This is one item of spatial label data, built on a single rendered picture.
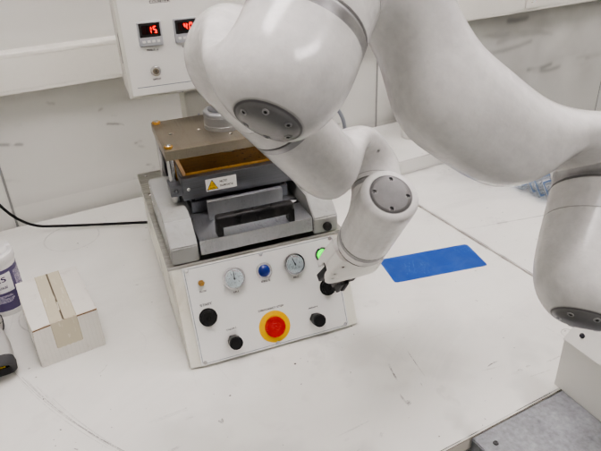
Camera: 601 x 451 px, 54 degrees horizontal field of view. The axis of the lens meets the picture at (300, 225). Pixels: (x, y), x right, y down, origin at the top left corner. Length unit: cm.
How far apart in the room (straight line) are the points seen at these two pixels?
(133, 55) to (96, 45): 37
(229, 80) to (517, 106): 25
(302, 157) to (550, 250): 28
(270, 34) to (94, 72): 125
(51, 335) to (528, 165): 91
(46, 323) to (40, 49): 72
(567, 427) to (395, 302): 41
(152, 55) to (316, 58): 89
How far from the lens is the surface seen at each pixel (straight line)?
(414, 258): 141
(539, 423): 107
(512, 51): 248
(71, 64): 163
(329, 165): 70
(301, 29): 42
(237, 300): 111
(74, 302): 122
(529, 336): 123
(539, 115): 56
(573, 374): 110
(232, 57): 43
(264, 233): 110
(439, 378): 110
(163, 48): 128
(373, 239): 85
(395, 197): 82
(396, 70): 53
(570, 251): 63
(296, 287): 114
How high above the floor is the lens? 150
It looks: 29 degrees down
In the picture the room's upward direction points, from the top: 3 degrees counter-clockwise
